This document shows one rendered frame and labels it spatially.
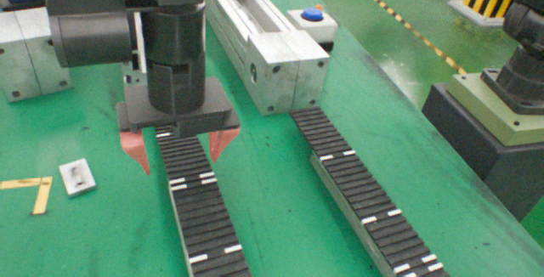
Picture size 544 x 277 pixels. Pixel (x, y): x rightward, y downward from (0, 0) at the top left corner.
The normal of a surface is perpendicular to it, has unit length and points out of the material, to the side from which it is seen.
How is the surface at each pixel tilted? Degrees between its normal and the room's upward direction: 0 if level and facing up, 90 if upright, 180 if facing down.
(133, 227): 0
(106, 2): 91
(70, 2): 90
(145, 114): 0
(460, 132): 90
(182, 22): 90
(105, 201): 0
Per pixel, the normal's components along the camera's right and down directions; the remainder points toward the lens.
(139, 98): 0.11, -0.77
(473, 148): -0.96, 0.08
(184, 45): 0.43, 0.60
